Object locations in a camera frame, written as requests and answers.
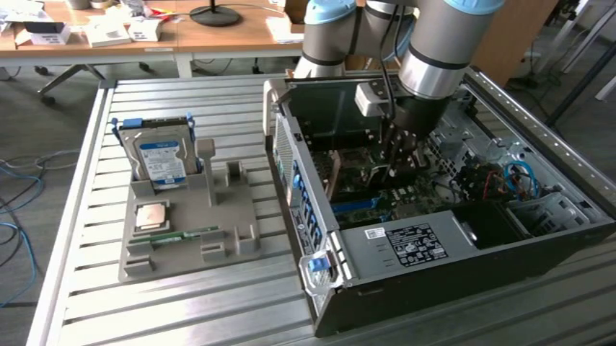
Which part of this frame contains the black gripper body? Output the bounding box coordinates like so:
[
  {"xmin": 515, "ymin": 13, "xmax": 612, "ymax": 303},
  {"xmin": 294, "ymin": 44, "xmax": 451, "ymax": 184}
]
[{"xmin": 390, "ymin": 94, "xmax": 455, "ymax": 140}]

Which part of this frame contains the green graphics card with fan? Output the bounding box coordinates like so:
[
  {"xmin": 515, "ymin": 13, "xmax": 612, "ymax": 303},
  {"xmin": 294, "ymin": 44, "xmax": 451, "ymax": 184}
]
[{"xmin": 326, "ymin": 148, "xmax": 421, "ymax": 203}]

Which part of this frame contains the CPU socket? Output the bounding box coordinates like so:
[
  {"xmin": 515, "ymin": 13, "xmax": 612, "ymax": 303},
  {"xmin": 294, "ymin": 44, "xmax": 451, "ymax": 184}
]
[{"xmin": 338, "ymin": 150, "xmax": 373, "ymax": 164}]

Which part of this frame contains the green motherboard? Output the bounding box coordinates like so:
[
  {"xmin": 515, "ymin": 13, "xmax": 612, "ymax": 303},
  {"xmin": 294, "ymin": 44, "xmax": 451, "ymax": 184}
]
[{"xmin": 308, "ymin": 128, "xmax": 464, "ymax": 230}]

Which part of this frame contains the blue expansion slot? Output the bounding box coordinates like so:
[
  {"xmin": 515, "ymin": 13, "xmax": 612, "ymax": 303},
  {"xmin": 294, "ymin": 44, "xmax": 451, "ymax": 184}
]
[{"xmin": 332, "ymin": 198, "xmax": 382, "ymax": 214}]

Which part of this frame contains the grey power supply unit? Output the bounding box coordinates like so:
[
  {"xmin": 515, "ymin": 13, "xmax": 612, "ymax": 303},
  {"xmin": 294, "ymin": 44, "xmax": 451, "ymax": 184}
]
[{"xmin": 338, "ymin": 210, "xmax": 479, "ymax": 280}]

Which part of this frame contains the wooden cabinet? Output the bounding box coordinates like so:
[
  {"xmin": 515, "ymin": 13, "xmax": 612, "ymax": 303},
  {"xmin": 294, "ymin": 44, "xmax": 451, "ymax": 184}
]
[{"xmin": 471, "ymin": 0, "xmax": 563, "ymax": 87}]

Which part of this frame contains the silver metal disk bay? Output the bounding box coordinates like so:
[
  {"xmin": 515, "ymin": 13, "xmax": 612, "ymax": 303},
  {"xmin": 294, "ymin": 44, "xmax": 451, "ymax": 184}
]
[{"xmin": 504, "ymin": 190, "xmax": 594, "ymax": 236}]

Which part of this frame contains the white booklet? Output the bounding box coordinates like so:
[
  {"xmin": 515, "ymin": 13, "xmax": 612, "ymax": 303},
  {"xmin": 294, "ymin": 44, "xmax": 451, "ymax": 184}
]
[{"xmin": 265, "ymin": 16, "xmax": 306, "ymax": 45}]

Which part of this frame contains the open black PC case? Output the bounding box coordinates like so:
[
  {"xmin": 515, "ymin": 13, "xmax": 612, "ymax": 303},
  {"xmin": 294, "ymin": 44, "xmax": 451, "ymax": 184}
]
[{"xmin": 262, "ymin": 66, "xmax": 616, "ymax": 338}]

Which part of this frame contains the grey parts rack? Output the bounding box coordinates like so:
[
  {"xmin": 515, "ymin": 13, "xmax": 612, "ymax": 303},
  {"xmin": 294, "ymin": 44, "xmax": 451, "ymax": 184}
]
[{"xmin": 117, "ymin": 138, "xmax": 264, "ymax": 285}]

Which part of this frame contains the wooden office desk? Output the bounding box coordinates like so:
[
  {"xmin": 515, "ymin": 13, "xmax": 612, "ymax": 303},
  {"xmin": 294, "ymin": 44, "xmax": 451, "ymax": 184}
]
[{"xmin": 0, "ymin": 0, "xmax": 443, "ymax": 79}]

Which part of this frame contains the hard disk in blue caddy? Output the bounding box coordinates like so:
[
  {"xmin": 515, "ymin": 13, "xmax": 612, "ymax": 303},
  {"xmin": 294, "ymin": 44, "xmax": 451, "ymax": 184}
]
[{"xmin": 110, "ymin": 112, "xmax": 199, "ymax": 192}]

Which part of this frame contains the green RAM stick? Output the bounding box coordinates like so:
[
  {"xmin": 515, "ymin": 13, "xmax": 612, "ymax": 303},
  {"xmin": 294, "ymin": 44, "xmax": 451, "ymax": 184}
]
[{"xmin": 130, "ymin": 226, "xmax": 221, "ymax": 249}]

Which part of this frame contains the black monitor stand base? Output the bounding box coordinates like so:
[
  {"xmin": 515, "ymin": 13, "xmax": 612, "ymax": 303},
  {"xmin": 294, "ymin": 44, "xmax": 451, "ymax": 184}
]
[{"xmin": 187, "ymin": 0, "xmax": 243, "ymax": 28}]

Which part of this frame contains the copper-topped CPU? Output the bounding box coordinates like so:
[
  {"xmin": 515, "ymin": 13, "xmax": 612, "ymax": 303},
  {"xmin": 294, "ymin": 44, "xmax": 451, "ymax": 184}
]
[{"xmin": 134, "ymin": 203, "xmax": 170, "ymax": 231}]

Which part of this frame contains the small white labelled box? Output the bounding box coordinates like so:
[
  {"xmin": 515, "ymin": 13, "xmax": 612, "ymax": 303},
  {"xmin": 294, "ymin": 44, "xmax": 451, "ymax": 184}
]
[{"xmin": 129, "ymin": 17, "xmax": 163, "ymax": 43}]

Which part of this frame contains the flat white box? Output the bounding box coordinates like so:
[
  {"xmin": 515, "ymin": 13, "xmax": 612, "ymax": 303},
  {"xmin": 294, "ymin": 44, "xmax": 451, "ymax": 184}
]
[{"xmin": 84, "ymin": 22, "xmax": 133, "ymax": 48}]

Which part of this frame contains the white box with black lid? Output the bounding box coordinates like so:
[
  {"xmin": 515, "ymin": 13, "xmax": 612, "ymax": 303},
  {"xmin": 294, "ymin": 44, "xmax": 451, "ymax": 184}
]
[{"xmin": 23, "ymin": 21, "xmax": 74, "ymax": 46}]

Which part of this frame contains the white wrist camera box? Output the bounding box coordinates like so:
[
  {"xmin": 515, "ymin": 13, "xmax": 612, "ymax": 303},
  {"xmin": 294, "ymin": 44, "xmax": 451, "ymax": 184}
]
[{"xmin": 354, "ymin": 80, "xmax": 401, "ymax": 118}]

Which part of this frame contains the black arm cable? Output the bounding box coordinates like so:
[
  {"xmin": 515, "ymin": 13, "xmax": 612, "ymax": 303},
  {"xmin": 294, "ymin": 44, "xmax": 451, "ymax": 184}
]
[{"xmin": 378, "ymin": 0, "xmax": 404, "ymax": 120}]

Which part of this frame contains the red wire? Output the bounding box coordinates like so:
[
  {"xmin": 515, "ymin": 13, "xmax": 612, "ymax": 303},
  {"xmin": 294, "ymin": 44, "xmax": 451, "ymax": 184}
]
[{"xmin": 483, "ymin": 168, "xmax": 505, "ymax": 201}]

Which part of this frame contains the blue wire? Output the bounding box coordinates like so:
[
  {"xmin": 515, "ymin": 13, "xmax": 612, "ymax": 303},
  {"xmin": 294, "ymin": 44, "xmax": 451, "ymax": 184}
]
[{"xmin": 501, "ymin": 159, "xmax": 541, "ymax": 200}]

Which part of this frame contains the grey floor cable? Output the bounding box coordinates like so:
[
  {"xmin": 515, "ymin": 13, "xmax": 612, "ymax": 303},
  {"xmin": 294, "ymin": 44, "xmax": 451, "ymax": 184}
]
[{"xmin": 3, "ymin": 149, "xmax": 82, "ymax": 172}]

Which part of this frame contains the blue floor cable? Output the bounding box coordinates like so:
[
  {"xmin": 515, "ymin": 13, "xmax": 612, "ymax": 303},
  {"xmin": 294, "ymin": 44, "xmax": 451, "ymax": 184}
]
[{"xmin": 0, "ymin": 158, "xmax": 47, "ymax": 308}]

